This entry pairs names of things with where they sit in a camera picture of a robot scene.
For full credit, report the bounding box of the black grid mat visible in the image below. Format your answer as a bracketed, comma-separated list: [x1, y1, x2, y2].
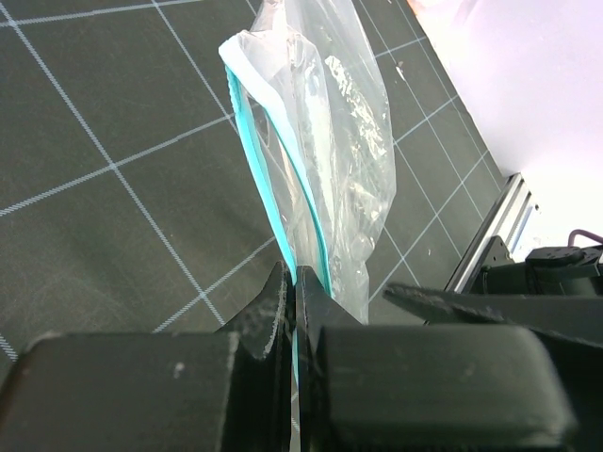
[1, 1, 505, 369]

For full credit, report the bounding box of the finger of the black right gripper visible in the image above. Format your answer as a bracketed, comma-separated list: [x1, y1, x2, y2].
[383, 282, 602, 348]

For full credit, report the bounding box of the aluminium front rail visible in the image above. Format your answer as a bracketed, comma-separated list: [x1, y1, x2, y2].
[446, 173, 539, 293]

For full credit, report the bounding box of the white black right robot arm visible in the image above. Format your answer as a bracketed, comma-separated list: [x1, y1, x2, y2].
[383, 236, 602, 348]

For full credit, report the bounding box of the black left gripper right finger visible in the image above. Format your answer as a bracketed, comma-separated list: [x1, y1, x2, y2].
[296, 266, 579, 451]

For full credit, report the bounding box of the clear blue-zip bag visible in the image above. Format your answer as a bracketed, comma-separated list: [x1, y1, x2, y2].
[218, 0, 396, 425]

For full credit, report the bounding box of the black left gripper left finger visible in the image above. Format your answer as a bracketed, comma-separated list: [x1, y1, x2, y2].
[1, 264, 292, 451]

